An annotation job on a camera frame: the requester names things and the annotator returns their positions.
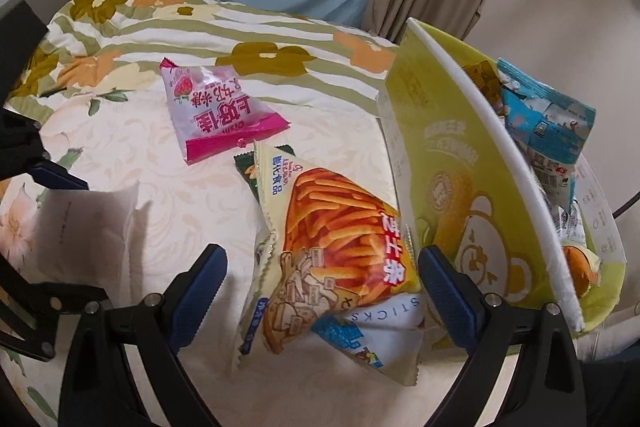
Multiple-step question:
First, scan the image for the orange sticks snack bag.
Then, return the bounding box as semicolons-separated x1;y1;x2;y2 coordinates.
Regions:
234;142;425;386

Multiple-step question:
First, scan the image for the pink strawberry snack bag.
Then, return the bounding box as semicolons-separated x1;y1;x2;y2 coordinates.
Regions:
160;58;290;165

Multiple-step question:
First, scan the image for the white paper sheet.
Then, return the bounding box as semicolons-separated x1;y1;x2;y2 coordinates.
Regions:
25;184;139;307

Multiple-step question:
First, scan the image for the cream floral table cloth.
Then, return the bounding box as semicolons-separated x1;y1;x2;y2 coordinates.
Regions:
1;86;461;426

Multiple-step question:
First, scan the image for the green cardboard snack box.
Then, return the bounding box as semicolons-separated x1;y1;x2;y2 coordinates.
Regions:
378;19;627;334

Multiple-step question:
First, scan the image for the blue snack bag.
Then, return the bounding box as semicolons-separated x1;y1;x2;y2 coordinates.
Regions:
497;58;597;210

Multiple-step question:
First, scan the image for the black cable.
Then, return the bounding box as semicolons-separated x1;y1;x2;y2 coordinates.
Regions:
610;190;640;221

